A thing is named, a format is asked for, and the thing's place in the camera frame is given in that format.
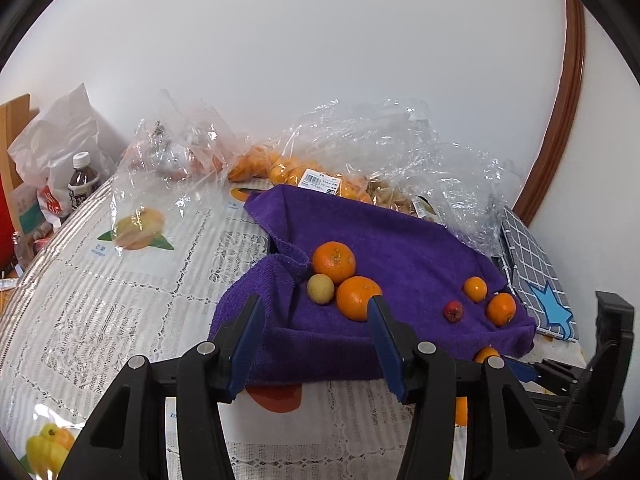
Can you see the person's right hand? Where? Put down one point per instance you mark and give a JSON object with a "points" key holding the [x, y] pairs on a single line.
{"points": [[592, 464]]}

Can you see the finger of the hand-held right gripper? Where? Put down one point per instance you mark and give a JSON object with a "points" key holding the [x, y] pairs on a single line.
{"points": [[550, 380]]}

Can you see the small clear plastic bag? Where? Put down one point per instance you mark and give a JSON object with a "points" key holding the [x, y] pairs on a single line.
{"points": [[170, 160]]}

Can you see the dark bottle white cap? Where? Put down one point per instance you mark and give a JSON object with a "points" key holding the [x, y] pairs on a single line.
{"points": [[83, 182]]}

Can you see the large crumpled clear plastic bag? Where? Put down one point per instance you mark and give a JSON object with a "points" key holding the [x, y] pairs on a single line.
{"points": [[450, 170]]}

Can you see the clear plastic bag white label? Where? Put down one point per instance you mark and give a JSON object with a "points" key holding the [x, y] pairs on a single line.
{"points": [[310, 140]]}

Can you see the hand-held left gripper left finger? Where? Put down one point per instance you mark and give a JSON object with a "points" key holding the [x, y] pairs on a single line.
{"points": [[245, 345]]}

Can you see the small tangerine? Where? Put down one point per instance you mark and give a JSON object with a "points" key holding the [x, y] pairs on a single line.
{"points": [[475, 288], [486, 354], [501, 308]]}

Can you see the wooden headboard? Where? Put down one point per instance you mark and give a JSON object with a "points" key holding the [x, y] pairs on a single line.
{"points": [[15, 135]]}

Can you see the brown wooden door frame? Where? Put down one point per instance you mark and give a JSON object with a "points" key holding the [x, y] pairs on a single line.
{"points": [[560, 110]]}

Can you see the large tangerine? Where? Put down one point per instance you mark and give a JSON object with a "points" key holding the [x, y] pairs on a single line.
{"points": [[334, 261], [356, 300]]}

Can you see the small yellow-green fruit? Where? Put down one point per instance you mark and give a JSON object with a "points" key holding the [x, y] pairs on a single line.
{"points": [[320, 288]]}

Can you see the small red fruit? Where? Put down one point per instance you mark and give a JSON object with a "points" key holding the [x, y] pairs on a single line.
{"points": [[453, 311]]}

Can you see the pile of bagged brown fruits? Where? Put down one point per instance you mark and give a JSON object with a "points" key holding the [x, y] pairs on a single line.
{"points": [[395, 197]]}

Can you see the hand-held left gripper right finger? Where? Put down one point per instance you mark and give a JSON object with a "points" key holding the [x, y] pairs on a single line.
{"points": [[387, 345]]}

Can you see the red and white packet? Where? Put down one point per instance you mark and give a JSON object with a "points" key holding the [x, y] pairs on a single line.
{"points": [[52, 201]]}

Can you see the purple towel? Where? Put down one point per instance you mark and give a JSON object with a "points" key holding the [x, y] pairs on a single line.
{"points": [[410, 245]]}

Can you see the grey checkered case blue star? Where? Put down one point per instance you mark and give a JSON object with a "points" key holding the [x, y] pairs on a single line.
{"points": [[540, 270]]}

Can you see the pile of bagged tangerines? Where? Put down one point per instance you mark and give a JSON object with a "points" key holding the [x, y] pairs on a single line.
{"points": [[280, 167]]}

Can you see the red paper bag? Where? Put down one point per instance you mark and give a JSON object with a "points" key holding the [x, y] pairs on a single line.
{"points": [[5, 220]]}

